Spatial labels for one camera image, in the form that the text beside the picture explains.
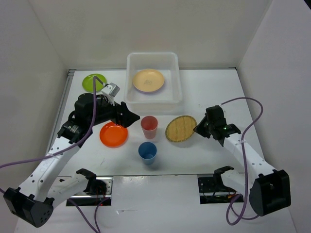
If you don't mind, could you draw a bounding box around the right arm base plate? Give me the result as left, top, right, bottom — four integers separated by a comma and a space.
197, 176, 238, 204

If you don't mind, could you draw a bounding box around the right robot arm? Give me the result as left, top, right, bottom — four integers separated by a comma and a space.
194, 105, 291, 216

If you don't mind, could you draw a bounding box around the round bamboo mat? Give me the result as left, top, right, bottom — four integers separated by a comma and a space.
165, 115, 197, 143

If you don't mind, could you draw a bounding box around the blue plastic cup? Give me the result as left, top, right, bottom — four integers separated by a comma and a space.
138, 142, 157, 165

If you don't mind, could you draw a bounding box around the pink plastic cup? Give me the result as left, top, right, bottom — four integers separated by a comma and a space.
140, 116, 158, 139

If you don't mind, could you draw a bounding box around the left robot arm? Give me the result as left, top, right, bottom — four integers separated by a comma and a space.
3, 93, 140, 228

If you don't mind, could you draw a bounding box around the green plate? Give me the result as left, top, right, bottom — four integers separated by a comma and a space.
82, 73, 107, 93

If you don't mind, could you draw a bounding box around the orange plate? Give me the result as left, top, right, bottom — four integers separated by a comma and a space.
99, 122, 128, 148

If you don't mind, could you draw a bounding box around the beige plate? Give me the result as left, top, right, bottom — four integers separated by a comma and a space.
132, 69, 165, 93

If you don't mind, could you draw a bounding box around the purple plate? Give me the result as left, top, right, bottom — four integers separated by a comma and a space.
134, 84, 166, 95

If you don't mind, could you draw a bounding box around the clear plastic bin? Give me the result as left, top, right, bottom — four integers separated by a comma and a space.
124, 52, 183, 114

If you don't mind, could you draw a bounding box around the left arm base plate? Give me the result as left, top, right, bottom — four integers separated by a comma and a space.
70, 177, 113, 206

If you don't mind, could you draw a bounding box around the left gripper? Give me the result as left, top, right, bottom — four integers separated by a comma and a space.
88, 95, 140, 128

